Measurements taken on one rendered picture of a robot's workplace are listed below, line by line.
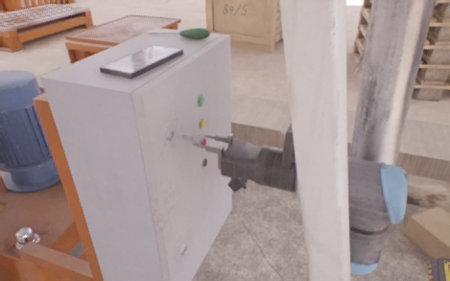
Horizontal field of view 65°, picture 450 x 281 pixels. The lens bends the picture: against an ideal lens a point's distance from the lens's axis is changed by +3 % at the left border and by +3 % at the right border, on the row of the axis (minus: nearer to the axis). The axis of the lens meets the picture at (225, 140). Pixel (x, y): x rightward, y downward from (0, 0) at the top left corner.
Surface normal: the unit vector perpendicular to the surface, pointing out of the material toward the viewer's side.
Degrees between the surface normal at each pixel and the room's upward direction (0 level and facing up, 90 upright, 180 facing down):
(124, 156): 90
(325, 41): 93
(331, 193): 93
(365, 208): 91
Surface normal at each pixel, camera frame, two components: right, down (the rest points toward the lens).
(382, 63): -0.63, 0.43
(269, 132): -0.40, 0.48
